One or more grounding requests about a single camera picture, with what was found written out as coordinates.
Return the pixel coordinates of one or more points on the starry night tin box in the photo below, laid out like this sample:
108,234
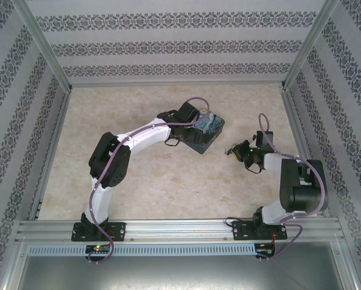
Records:
212,127

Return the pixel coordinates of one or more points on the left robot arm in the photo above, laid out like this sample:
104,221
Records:
110,163

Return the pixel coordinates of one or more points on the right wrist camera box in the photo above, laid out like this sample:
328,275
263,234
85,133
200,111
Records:
254,138

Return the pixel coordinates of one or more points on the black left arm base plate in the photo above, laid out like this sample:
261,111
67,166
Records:
119,231

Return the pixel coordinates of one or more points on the controller circuit board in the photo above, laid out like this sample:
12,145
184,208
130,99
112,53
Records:
98,248
265,250

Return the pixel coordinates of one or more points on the small padlock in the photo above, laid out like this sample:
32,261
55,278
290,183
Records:
228,153

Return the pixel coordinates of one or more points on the right controller circuit board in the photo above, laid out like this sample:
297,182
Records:
265,250

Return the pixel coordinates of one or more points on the left controller circuit board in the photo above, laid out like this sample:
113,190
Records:
98,248

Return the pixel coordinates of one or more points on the grey metal sheet panel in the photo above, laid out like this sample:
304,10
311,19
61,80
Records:
180,275

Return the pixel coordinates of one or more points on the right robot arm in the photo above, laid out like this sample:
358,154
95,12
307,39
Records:
304,193

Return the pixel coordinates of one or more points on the aluminium mounting rail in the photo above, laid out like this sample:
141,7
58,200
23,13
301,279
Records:
180,231

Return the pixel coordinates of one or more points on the aluminium frame post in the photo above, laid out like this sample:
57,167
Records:
308,45
46,45

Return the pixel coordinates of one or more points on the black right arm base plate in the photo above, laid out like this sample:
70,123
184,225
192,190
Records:
239,231

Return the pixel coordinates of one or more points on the aluminium table side rail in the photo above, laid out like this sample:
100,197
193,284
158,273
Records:
53,142
295,121

